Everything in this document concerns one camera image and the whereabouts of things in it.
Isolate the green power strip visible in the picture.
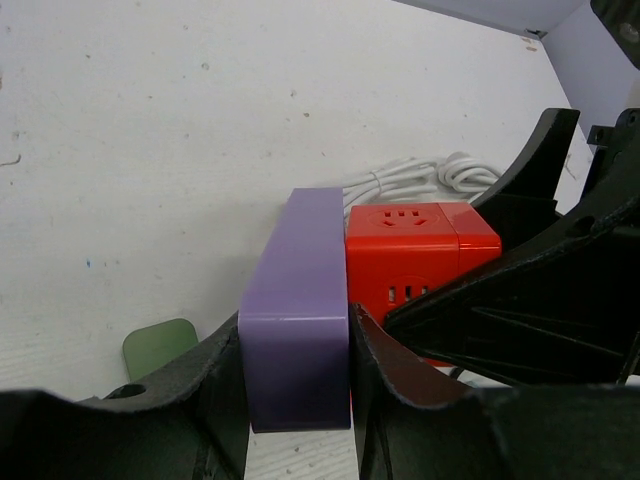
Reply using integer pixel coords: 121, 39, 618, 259
122, 318, 198, 382

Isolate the red cube socket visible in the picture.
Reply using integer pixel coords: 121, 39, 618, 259
346, 202, 502, 325

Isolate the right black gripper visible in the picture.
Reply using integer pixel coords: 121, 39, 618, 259
472, 108, 639, 250

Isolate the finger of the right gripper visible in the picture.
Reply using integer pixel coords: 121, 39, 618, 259
385, 200, 639, 385

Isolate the white coiled cord far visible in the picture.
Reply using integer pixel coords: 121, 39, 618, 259
342, 152, 504, 219

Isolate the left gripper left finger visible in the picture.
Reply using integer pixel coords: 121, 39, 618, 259
1, 317, 249, 479

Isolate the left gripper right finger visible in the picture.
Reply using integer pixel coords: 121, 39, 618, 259
350, 306, 639, 479

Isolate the purple usb hub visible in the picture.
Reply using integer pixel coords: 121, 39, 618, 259
238, 188, 351, 433

